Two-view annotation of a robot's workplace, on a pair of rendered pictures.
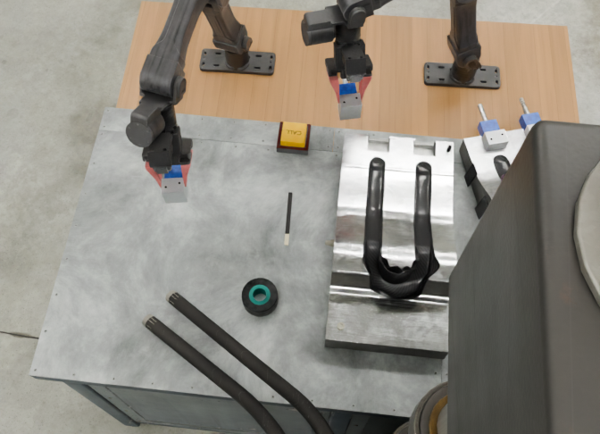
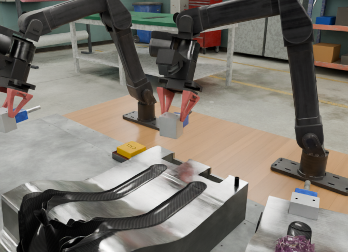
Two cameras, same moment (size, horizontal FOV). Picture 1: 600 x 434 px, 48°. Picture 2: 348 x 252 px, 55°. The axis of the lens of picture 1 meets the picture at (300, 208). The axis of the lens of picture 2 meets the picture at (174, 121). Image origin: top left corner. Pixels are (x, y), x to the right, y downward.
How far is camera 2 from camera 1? 120 cm
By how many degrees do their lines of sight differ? 48
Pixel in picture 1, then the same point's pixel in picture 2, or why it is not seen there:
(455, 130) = not seen: hidden behind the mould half
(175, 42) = (55, 7)
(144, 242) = not seen: outside the picture
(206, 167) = (61, 148)
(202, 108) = (100, 128)
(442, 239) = (141, 235)
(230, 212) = (38, 171)
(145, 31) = (117, 101)
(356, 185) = (124, 173)
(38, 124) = not seen: hidden behind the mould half
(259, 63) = (157, 123)
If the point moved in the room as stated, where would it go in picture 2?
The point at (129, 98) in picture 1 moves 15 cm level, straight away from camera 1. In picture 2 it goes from (72, 114) to (89, 102)
